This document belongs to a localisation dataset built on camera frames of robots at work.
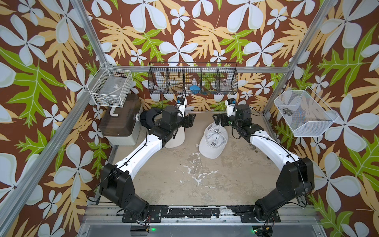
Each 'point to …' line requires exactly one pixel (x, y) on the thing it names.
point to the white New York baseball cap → (213, 141)
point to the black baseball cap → (146, 116)
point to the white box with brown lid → (125, 129)
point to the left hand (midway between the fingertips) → (190, 111)
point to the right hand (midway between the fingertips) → (219, 113)
